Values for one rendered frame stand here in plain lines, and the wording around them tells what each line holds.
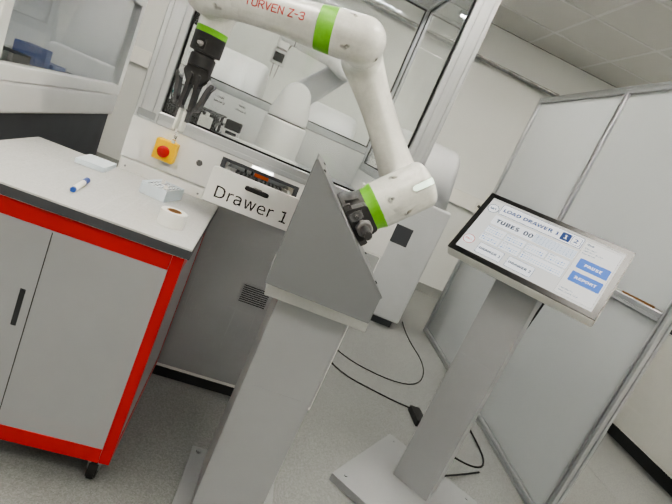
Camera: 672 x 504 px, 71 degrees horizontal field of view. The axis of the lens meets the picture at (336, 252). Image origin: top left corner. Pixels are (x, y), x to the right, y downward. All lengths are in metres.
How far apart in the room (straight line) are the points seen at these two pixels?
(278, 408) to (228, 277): 0.65
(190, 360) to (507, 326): 1.22
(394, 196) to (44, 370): 1.00
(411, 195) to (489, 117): 4.12
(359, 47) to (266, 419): 1.02
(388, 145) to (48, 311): 1.00
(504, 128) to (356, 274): 4.36
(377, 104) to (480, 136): 3.91
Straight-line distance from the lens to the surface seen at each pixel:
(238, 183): 1.47
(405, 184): 1.23
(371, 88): 1.43
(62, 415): 1.49
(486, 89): 5.31
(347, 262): 1.13
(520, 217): 1.83
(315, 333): 1.27
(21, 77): 1.86
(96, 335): 1.34
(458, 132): 5.21
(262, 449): 1.46
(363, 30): 1.29
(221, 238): 1.80
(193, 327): 1.94
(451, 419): 1.91
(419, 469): 2.02
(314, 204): 1.10
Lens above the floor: 1.13
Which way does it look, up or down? 12 degrees down
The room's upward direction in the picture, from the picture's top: 24 degrees clockwise
